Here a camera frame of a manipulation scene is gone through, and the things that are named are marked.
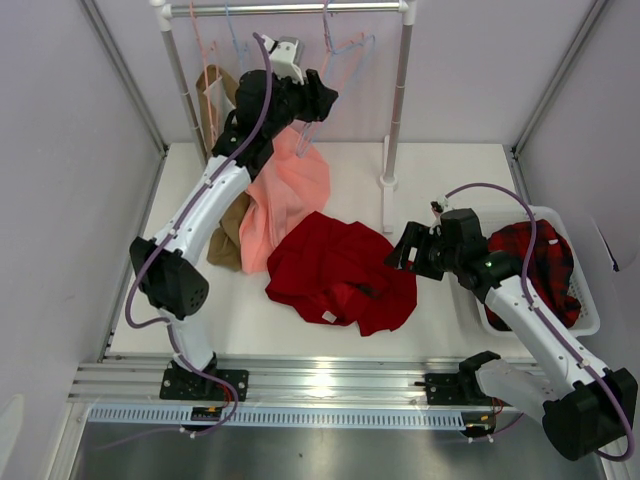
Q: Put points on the white slotted cable duct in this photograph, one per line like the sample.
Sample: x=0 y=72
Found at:
x=413 y=419

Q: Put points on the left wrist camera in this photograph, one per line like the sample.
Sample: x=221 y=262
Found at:
x=285 y=54

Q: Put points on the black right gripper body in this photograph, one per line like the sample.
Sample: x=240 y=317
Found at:
x=426 y=251

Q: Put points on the blue wire hanger left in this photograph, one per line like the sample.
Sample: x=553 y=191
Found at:
x=241 y=48

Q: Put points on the metal clothes rack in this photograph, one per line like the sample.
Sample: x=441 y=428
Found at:
x=165 y=13

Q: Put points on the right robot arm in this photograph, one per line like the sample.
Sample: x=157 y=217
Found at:
x=582 y=405

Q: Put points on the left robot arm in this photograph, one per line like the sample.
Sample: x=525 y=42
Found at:
x=168 y=289

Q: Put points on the brown garment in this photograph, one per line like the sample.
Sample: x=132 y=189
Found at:
x=225 y=245

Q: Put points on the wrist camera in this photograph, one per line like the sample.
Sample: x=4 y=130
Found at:
x=285 y=54
x=439 y=207

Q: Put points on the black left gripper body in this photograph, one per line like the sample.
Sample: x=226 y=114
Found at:
x=308 y=108

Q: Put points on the red skirt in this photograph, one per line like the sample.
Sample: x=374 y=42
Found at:
x=333 y=273

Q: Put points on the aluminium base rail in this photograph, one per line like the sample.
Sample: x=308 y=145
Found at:
x=306 y=382

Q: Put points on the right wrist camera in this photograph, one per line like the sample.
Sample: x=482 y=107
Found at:
x=439 y=207

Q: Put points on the white laundry basket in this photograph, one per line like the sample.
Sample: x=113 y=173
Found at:
x=495 y=218

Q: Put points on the red plaid shirt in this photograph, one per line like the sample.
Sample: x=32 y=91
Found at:
x=550 y=268

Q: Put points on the salmon pink garment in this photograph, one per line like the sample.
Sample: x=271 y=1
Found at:
x=288 y=188

